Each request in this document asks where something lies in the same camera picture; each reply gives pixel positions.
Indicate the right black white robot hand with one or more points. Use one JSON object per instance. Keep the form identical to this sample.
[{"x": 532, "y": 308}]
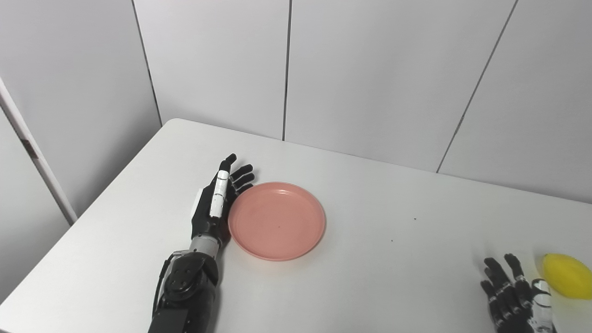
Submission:
[{"x": 511, "y": 300}]

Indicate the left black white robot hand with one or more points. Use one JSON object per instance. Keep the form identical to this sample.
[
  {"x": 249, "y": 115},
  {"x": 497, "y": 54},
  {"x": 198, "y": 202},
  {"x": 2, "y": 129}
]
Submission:
[{"x": 210, "y": 212}]

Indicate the yellow lemon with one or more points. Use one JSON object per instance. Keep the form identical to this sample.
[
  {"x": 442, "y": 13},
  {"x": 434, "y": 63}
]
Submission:
[{"x": 568, "y": 275}]

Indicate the pink round plate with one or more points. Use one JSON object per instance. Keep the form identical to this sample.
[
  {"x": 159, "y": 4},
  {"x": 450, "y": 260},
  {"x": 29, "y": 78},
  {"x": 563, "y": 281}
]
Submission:
[{"x": 277, "y": 221}]

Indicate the white frame post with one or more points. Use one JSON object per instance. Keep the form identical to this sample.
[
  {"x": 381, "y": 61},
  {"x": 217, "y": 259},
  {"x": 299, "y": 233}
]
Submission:
[{"x": 41, "y": 157}]

